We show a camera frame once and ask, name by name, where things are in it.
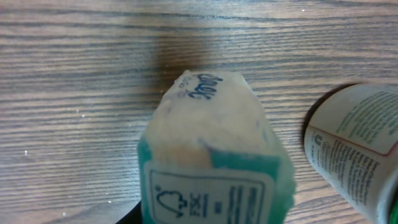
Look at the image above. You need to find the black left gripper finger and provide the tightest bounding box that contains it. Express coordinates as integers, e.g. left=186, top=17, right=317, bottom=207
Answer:
left=116, top=202, right=142, bottom=224

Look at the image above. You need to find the Kleenex pocket tissue pack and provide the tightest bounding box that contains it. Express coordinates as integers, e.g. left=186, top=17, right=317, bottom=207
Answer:
left=137, top=70, right=295, bottom=224

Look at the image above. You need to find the green lid white jar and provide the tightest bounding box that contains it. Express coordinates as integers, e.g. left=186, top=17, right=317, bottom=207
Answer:
left=302, top=83, right=397, bottom=224

